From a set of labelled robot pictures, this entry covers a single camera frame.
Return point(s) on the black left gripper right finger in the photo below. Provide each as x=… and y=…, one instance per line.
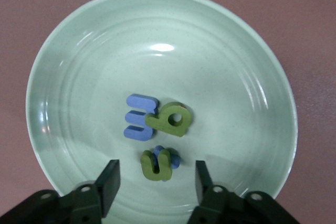
x=203, y=184

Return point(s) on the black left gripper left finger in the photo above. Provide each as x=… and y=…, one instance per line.
x=111, y=182

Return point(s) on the blue foam letter x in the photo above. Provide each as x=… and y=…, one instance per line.
x=175, y=162

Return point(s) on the green foam letter n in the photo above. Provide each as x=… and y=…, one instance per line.
x=147, y=166

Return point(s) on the green foam letter b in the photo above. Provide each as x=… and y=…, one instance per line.
x=157, y=124

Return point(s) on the blue foam letter m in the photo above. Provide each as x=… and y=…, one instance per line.
x=136, y=103

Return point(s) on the green plate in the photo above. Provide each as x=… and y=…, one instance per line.
x=170, y=24

